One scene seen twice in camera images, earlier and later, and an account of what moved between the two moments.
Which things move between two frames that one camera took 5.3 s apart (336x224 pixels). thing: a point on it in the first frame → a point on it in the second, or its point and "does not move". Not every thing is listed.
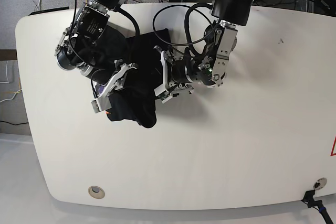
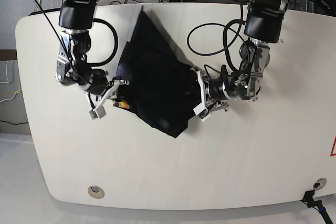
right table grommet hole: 320,183 does not move
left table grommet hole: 96,192 does not move
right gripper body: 176,77 → 216,91
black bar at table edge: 58,9 does not move
